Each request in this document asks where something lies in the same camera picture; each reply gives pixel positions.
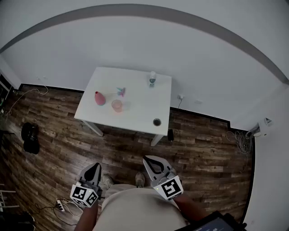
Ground person's left shoe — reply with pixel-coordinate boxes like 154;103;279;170
102;173;115;189

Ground pink and teal toy flower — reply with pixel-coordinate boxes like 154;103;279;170
104;87;127;98

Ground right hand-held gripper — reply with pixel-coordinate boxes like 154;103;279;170
142;155;184;201

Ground pink translucent cup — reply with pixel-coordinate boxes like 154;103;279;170
111;99;123;114

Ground thin white floor cable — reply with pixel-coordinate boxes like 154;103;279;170
0;85;49;117

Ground black tablet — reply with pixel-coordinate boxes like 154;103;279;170
174;210;248;231

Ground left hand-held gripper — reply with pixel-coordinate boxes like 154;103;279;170
70;162;103;208

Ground person's right shoe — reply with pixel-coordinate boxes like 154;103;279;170
135;172;145;188

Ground person's left forearm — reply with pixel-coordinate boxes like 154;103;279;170
72;201;99;231

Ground person's shoe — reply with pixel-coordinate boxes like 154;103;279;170
135;172;145;188
102;173;115;189

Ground white power strip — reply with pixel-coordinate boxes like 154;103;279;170
55;198;66;213

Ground person's right forearm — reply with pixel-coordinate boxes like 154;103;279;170
174;193;212;223

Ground black bag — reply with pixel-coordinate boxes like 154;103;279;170
21;122;41;155

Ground person's beige trousers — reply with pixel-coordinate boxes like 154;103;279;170
93;183;188;231

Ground grey cable bundle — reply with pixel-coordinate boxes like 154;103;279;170
225;129;257;173

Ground pink vase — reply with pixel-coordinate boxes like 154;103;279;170
94;91;107;107

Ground black floor cable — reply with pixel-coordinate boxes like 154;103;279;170
33;202;79;226

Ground white power cable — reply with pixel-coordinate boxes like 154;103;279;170
61;198;84;217

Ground white table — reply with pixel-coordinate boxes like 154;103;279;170
74;66;172;147

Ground white wall charger with cable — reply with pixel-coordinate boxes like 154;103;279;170
177;94;185;111

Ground clear water bottle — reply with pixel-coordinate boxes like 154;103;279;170
148;71;158;89

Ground white metal rack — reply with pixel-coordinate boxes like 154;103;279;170
0;183;20;213

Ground white network box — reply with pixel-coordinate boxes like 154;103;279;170
256;117;273;138

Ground dark shelf unit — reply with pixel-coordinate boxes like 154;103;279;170
0;72;13;106

